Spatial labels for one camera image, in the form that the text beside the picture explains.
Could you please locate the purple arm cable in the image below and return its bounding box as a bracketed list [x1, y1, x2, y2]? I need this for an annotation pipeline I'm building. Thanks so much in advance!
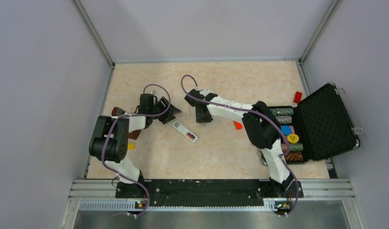
[101, 83, 172, 219]
[180, 74, 300, 216]

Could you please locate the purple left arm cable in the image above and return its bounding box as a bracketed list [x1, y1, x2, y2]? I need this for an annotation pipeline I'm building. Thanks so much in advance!
[101, 83, 172, 219]

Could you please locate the purple blue battery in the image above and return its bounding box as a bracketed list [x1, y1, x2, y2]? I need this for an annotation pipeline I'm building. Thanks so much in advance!
[186, 132, 196, 140]

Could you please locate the orange rectangular block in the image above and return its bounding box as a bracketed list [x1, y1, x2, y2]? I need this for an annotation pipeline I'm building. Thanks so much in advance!
[234, 121, 243, 130]

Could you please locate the red toy brick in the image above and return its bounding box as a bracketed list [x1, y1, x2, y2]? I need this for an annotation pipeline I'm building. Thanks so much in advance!
[293, 91, 303, 104]

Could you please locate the yellow block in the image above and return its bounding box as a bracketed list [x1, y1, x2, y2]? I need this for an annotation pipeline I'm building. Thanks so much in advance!
[127, 143, 135, 150]

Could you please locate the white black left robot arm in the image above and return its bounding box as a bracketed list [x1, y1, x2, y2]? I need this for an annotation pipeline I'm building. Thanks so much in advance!
[88, 93, 181, 198]

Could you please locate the brown round object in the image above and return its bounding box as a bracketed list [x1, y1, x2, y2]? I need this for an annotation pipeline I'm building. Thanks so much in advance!
[111, 106, 141, 140]

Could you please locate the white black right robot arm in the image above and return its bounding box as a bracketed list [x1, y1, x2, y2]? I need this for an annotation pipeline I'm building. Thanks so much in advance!
[184, 89, 294, 197]

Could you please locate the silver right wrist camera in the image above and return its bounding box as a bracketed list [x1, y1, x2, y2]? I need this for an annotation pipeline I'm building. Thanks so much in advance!
[195, 87, 211, 97]

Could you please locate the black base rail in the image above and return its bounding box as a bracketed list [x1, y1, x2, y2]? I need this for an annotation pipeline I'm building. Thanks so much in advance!
[115, 179, 304, 207]

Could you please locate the white remote control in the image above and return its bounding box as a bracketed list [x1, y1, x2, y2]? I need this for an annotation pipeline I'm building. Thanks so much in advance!
[172, 121, 198, 143]

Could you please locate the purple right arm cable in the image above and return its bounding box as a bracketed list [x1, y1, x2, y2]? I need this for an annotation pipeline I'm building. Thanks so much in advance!
[180, 74, 300, 216]

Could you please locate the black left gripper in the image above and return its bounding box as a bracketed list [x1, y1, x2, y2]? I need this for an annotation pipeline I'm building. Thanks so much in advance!
[150, 96, 181, 124]

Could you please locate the black poker chip case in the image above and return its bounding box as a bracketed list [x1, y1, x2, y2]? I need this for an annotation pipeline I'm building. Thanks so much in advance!
[270, 83, 360, 165]

